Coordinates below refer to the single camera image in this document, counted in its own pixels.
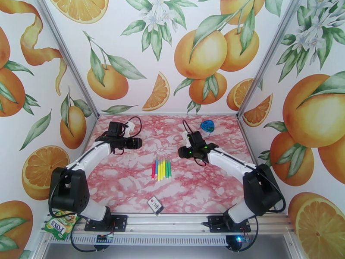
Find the black base cable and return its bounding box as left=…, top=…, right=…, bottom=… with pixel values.
left=226, top=216, right=259, bottom=252
left=70, top=221, right=115, bottom=253

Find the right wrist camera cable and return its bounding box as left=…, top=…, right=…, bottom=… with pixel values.
left=182, top=120, right=286, bottom=213

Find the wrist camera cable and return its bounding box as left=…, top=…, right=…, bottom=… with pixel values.
left=182, top=120, right=286, bottom=213
left=48, top=116, right=143, bottom=218

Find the aluminium frame post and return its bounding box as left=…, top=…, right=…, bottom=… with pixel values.
left=236, top=0, right=304, bottom=120
left=33, top=0, right=101, bottom=118

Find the perforated metal strip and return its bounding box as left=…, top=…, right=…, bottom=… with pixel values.
left=48, top=235, right=227, bottom=246

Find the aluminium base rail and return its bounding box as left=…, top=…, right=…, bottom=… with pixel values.
left=40, top=212, right=295, bottom=235

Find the aluminium frame leg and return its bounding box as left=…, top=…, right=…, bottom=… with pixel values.
left=32, top=234, right=52, bottom=259
left=284, top=231, right=305, bottom=259

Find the yogurt cup with blue lid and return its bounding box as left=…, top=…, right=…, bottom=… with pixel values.
left=200, top=119, right=215, bottom=138

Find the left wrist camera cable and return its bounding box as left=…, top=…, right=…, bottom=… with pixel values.
left=48, top=116, right=143, bottom=218

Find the green Fox's candy bag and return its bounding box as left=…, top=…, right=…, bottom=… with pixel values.
left=44, top=209, right=82, bottom=241

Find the small black white card box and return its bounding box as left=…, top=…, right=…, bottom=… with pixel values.
left=147, top=196, right=165, bottom=216

